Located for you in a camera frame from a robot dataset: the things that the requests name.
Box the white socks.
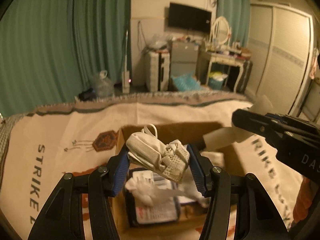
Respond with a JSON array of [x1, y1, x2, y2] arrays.
[[203, 95, 273, 152]]

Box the white mesh garment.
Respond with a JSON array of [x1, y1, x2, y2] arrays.
[[126, 124, 190, 183]]

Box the white plastic-wrapped soft bundle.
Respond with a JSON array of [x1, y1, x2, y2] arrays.
[[125, 178, 209, 208]]

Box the brown cardboard box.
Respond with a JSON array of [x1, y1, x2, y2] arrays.
[[112, 122, 244, 239]]

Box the flat packaged item with label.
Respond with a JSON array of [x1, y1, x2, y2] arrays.
[[123, 167, 181, 227]]

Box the bin with yellow-white contents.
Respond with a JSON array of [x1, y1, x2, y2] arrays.
[[208, 72, 228, 90]]

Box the cream printed blanket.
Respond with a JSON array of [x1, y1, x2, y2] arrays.
[[1, 92, 302, 239]]

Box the white sliding wardrobe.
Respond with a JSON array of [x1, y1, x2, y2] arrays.
[[245, 2, 314, 116]]

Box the white dressing table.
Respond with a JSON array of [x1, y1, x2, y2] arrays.
[[195, 48, 253, 93]]

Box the blue plastic bag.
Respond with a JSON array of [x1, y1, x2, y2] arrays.
[[171, 73, 202, 92]]

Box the white oval vanity mirror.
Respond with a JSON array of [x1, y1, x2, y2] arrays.
[[209, 16, 232, 45]]

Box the small grey refrigerator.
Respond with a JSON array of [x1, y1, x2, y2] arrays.
[[169, 41, 199, 92]]

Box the striped grey bedding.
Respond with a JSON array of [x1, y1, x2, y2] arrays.
[[1, 116, 15, 176]]

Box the white black storage cabinet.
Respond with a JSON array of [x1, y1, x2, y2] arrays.
[[145, 51, 170, 92]]

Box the narrow green curtain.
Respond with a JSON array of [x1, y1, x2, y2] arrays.
[[217, 0, 250, 47]]

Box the clear water jug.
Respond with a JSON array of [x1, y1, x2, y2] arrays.
[[90, 70, 114, 99]]

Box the large green curtain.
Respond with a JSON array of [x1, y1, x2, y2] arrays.
[[1, 0, 131, 116]]

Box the black wall television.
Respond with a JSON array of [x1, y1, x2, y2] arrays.
[[168, 2, 212, 34]]

